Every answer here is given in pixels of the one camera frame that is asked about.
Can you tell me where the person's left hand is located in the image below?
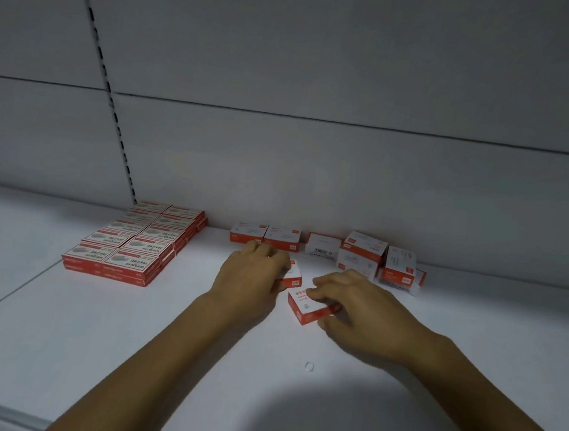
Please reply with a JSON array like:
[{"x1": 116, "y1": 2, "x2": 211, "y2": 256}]
[{"x1": 204, "y1": 236, "x2": 294, "y2": 326}]

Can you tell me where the person's right hand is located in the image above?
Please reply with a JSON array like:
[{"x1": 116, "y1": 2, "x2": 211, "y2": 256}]
[{"x1": 299, "y1": 266, "x2": 440, "y2": 371}]

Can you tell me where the white-red paper clip box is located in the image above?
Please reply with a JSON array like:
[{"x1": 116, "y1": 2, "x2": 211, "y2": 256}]
[
  {"x1": 285, "y1": 287, "x2": 344, "y2": 330},
  {"x1": 278, "y1": 258, "x2": 304, "y2": 291}
]

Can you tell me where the person's left forearm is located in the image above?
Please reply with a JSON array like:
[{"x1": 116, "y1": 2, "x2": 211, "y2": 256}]
[{"x1": 43, "y1": 278, "x2": 259, "y2": 431}]

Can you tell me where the person's right forearm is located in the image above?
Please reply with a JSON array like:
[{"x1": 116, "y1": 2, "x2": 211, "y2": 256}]
[{"x1": 402, "y1": 330, "x2": 569, "y2": 431}]

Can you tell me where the row of small white-red boxes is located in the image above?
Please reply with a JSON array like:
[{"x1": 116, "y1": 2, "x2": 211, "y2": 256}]
[{"x1": 225, "y1": 219, "x2": 431, "y2": 297}]

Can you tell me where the stack of flat red packs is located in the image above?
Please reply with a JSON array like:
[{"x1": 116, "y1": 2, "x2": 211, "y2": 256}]
[{"x1": 59, "y1": 194, "x2": 210, "y2": 293}]

